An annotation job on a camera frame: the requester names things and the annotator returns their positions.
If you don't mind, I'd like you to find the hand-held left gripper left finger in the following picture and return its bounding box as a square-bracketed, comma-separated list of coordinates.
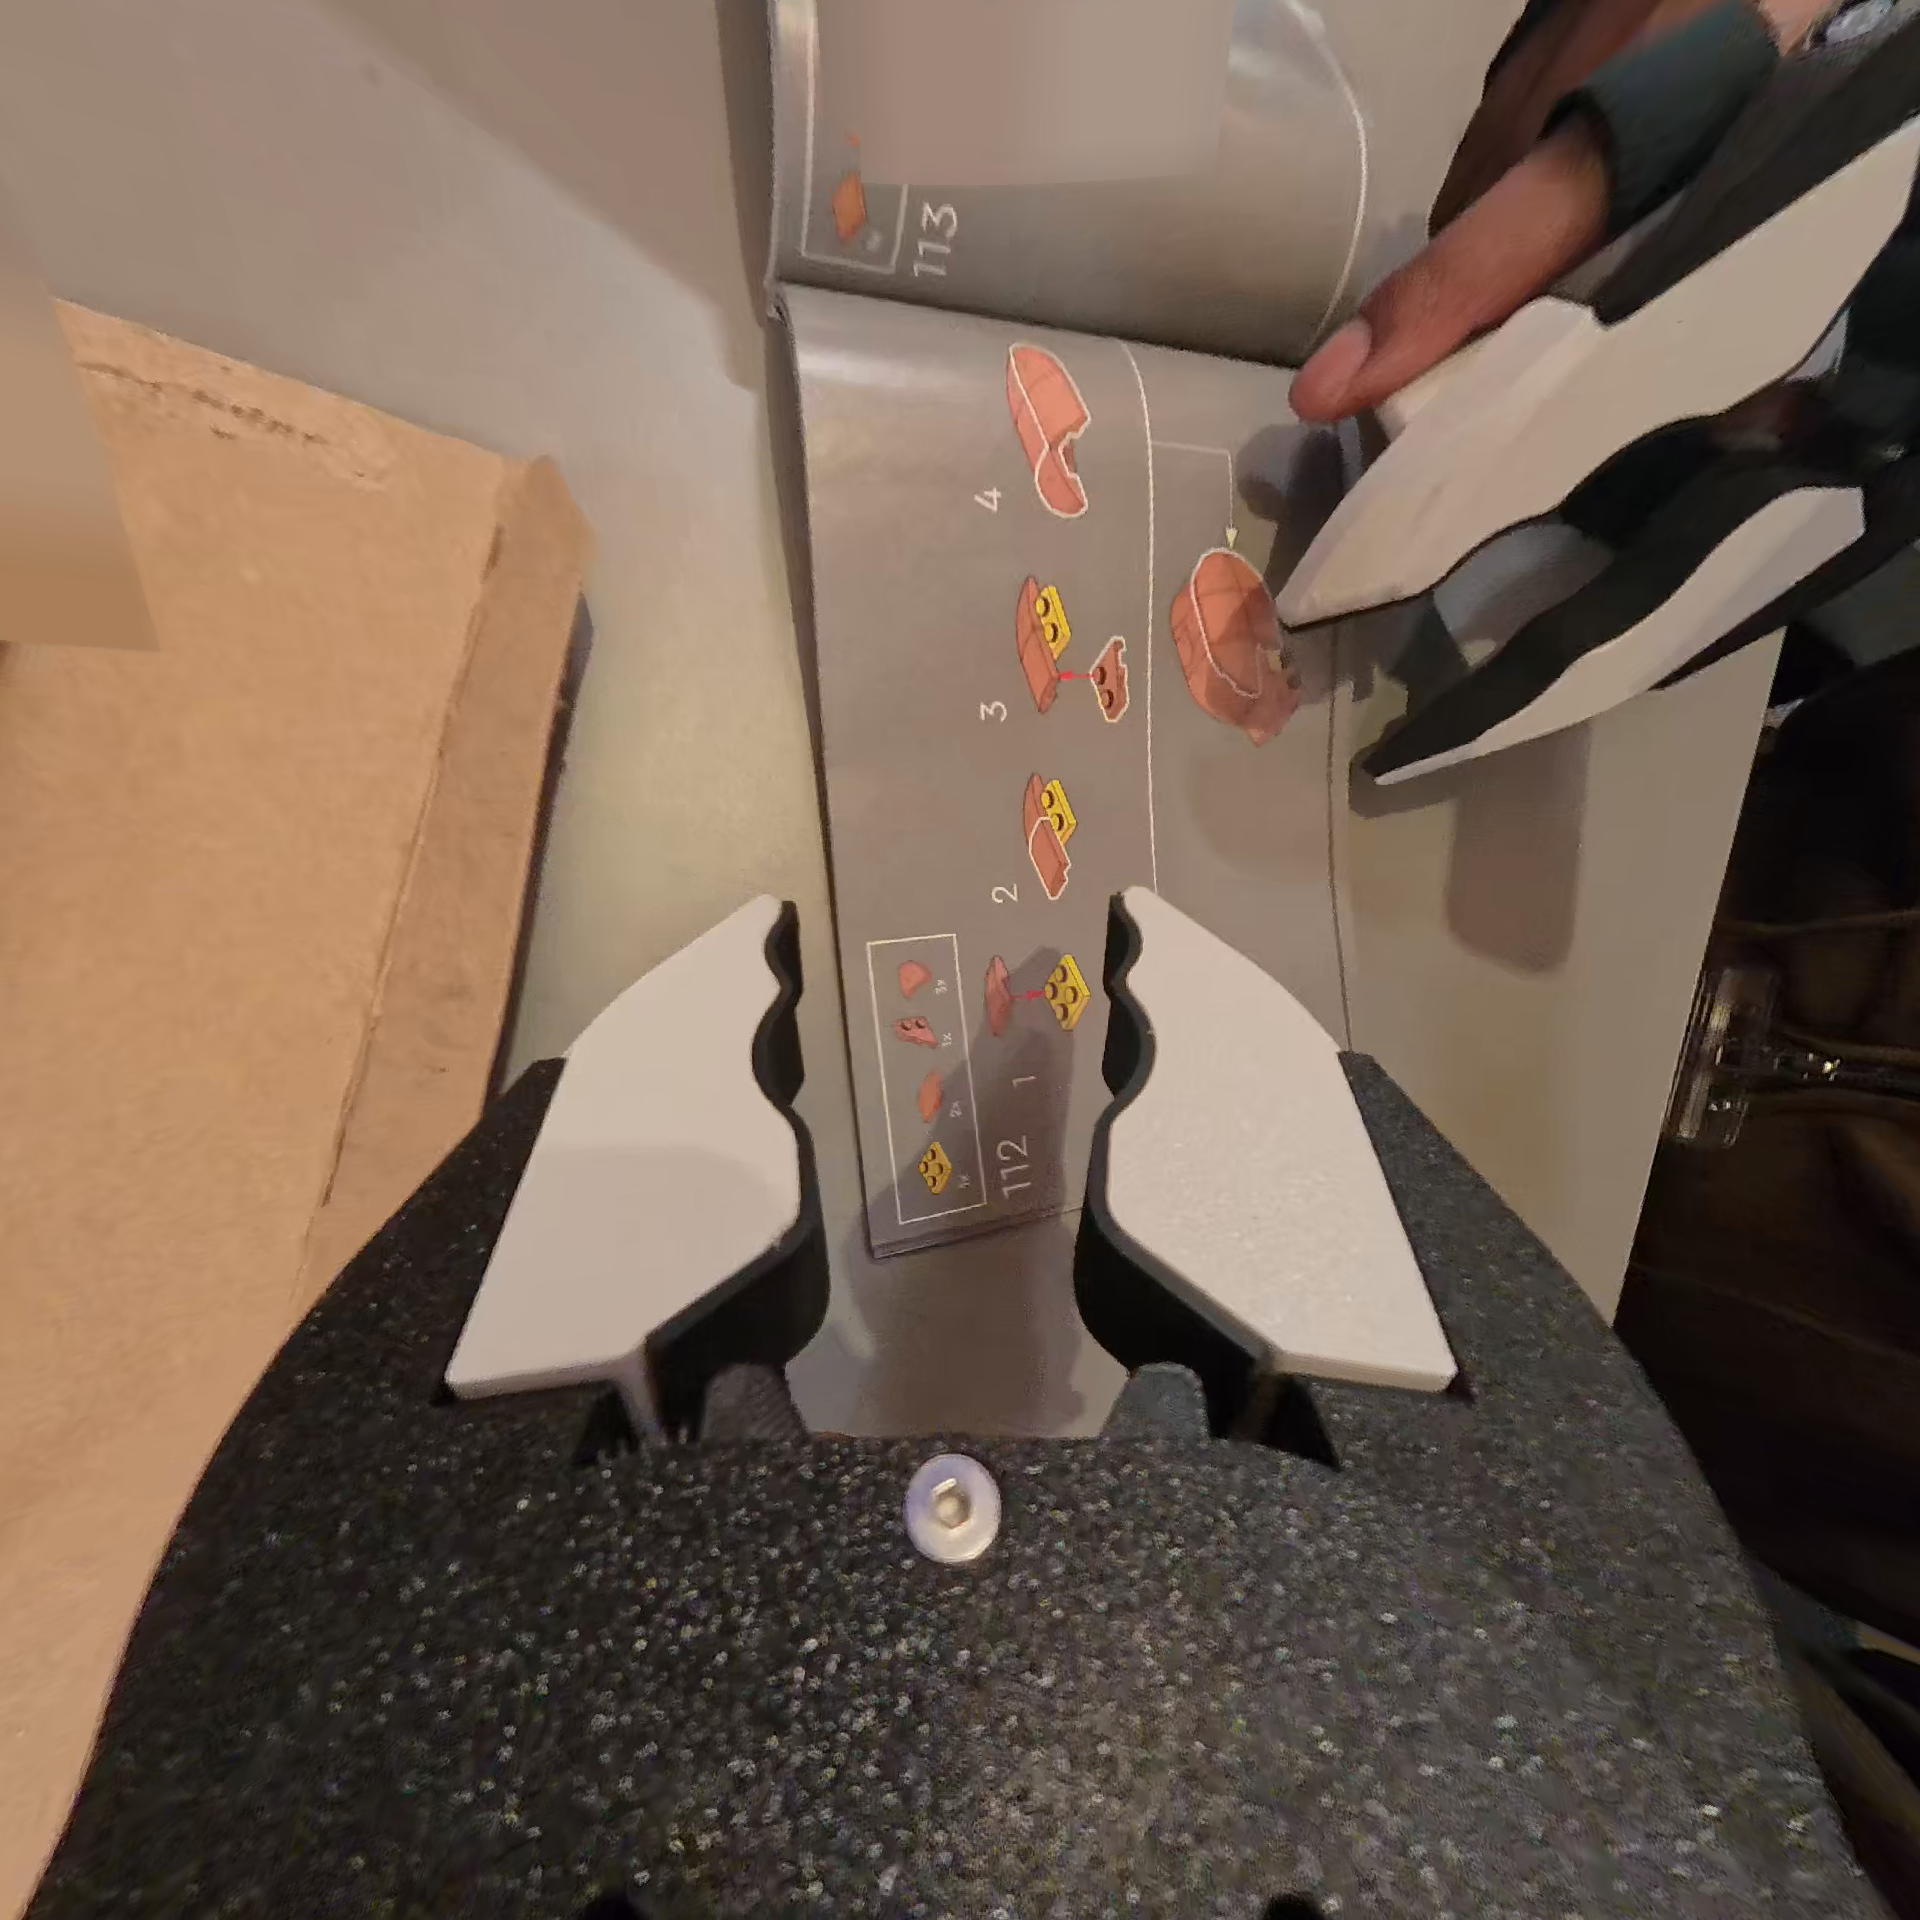
[445, 896, 832, 1445]

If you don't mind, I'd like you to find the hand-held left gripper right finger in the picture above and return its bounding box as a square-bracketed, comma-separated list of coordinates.
[1072, 885, 1464, 1445]

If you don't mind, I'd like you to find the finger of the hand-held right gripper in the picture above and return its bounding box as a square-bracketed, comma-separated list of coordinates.
[1270, 133, 1920, 633]
[1351, 438, 1920, 789]

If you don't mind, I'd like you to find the grey building instruction booklet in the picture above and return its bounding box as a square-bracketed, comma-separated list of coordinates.
[766, 0, 1487, 1261]

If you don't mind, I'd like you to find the person's right forearm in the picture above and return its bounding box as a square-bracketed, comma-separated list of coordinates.
[1556, 4, 1819, 237]

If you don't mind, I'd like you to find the white desk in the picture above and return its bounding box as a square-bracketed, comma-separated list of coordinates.
[0, 0, 1790, 1445]

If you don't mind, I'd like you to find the person's right hand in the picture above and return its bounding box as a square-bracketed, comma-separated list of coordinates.
[1290, 0, 1652, 425]

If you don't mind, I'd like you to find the clear plastic clip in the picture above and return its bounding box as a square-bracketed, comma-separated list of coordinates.
[1661, 959, 1856, 1153]

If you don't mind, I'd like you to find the brown cardboard box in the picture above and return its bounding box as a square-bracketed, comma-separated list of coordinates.
[0, 300, 596, 1894]

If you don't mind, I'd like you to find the dark brown bag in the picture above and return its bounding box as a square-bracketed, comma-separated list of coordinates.
[1611, 621, 1920, 1920]

